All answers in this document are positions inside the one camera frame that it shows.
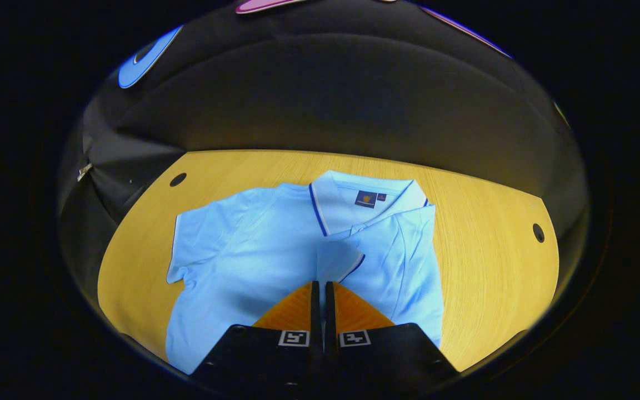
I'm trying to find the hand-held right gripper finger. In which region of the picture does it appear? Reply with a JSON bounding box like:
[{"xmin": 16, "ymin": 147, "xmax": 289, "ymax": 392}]
[
  {"xmin": 324, "ymin": 281, "xmax": 459, "ymax": 385},
  {"xmin": 189, "ymin": 281, "xmax": 322, "ymax": 384}
]

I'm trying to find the light blue T-shirt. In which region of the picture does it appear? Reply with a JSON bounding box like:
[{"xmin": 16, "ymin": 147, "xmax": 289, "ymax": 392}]
[{"xmin": 166, "ymin": 169, "xmax": 446, "ymax": 376}]

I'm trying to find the black backdrop cloth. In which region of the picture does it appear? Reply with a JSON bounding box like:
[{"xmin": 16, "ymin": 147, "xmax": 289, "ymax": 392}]
[{"xmin": 56, "ymin": 0, "xmax": 590, "ymax": 289}]

